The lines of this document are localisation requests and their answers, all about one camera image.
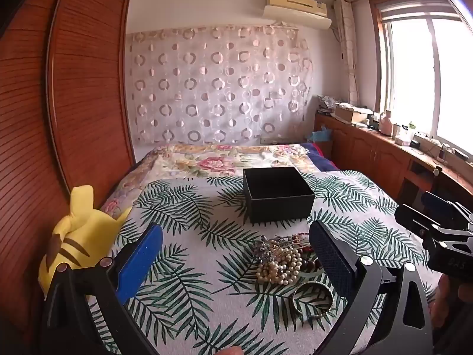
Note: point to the green gold bangle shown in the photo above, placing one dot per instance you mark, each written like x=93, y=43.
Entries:
x=312, y=285

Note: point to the pink bottle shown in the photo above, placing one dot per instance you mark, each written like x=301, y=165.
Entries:
x=386, y=125

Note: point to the white tissue box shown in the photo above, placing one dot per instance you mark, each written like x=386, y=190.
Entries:
x=402, y=139

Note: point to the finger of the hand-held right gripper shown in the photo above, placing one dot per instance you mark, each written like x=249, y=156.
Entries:
x=439, y=205
x=414, y=218

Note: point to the person's right hand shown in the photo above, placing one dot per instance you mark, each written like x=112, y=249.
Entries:
x=452, y=303

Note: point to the light blue bag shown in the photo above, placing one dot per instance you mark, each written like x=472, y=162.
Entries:
x=323, y=135

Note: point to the wooden slatted wardrobe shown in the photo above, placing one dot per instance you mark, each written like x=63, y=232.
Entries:
x=81, y=81

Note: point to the dark blue blanket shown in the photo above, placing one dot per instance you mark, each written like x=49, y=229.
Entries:
x=325, y=162

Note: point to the yellow plush toy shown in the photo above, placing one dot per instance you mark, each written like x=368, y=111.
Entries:
x=85, y=229

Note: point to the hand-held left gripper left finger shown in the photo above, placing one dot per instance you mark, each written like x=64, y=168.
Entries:
x=140, y=259

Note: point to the leaf print cloth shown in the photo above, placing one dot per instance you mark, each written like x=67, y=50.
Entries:
x=192, y=229

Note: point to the wooden framed window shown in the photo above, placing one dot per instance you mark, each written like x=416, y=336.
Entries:
x=410, y=63

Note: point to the patterned window curtain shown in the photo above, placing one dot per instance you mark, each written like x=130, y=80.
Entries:
x=347, y=44

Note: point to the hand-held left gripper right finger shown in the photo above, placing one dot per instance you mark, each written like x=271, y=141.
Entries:
x=332, y=262

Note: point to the circle patterned sheer curtain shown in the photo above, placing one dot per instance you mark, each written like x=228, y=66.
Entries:
x=207, y=81

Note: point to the cardboard box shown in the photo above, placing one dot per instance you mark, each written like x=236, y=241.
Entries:
x=351, y=114

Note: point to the beige air conditioner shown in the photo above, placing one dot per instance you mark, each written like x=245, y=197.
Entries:
x=295, y=3

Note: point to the wooden side cabinet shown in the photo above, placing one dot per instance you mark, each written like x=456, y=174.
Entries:
x=369, y=151

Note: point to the silver crown ornament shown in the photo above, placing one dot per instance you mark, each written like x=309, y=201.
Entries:
x=263, y=249

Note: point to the floral blanket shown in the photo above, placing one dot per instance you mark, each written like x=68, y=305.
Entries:
x=207, y=162

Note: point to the black square box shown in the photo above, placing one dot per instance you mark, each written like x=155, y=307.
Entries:
x=281, y=203

